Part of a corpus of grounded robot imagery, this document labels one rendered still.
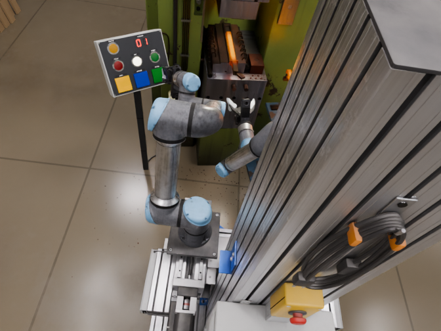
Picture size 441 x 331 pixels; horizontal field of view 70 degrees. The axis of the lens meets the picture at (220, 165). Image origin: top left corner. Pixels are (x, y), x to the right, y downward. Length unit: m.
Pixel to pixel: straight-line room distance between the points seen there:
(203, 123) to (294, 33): 1.25
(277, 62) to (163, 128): 1.34
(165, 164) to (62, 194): 1.58
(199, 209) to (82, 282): 1.24
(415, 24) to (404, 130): 0.09
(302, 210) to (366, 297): 2.14
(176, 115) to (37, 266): 1.67
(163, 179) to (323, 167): 0.87
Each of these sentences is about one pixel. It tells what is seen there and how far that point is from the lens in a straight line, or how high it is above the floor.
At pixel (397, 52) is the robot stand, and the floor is 2.03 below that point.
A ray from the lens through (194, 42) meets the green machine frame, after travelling 2.07.
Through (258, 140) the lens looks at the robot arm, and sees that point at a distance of 1.26.
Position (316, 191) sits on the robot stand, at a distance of 0.42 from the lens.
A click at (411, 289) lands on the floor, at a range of 2.78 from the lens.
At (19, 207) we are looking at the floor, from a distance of 2.68.
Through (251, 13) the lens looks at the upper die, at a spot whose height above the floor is 1.30.
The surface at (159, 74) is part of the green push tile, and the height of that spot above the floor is 1.01.
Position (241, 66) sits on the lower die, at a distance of 2.03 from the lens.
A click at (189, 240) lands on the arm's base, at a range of 1.40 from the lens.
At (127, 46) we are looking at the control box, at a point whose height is 1.16.
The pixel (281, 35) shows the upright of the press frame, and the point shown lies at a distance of 2.13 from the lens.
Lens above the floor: 2.16
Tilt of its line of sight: 54 degrees down
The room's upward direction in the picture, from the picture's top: 12 degrees clockwise
